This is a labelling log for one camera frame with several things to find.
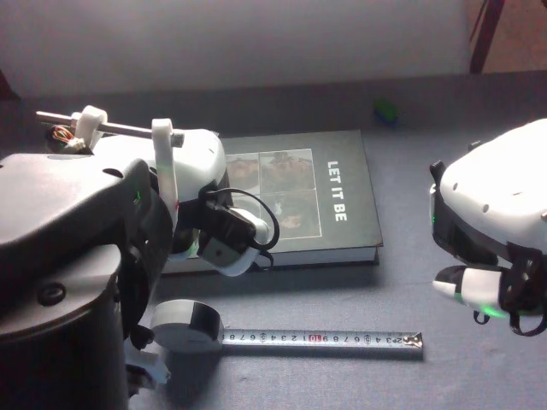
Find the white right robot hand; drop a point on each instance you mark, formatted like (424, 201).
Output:
(491, 183)

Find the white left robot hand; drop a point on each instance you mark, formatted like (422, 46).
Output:
(196, 158)

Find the black Let It Be album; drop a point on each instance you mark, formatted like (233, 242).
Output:
(359, 192)

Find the green and blue block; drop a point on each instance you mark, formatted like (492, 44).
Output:
(386, 112)

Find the dark red chair legs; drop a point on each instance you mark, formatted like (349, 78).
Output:
(484, 42)

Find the grey table cloth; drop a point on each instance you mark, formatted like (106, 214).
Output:
(299, 384)

